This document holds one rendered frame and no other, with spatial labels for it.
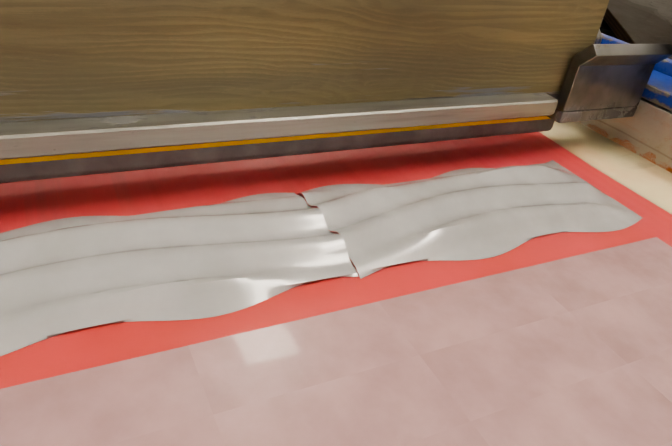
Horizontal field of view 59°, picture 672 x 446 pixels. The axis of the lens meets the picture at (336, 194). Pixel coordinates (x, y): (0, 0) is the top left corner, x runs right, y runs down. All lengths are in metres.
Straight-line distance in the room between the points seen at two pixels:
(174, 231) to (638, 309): 0.20
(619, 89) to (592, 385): 0.24
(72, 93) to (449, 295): 0.18
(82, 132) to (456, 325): 0.17
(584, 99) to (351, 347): 0.25
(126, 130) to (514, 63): 0.22
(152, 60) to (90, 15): 0.03
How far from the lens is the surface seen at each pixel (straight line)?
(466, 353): 0.23
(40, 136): 0.26
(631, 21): 1.11
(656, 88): 0.45
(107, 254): 0.24
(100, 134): 0.26
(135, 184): 0.30
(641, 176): 0.42
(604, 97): 0.42
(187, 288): 0.22
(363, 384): 0.20
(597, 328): 0.26
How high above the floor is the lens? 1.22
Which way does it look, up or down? 37 degrees down
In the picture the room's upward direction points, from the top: 15 degrees clockwise
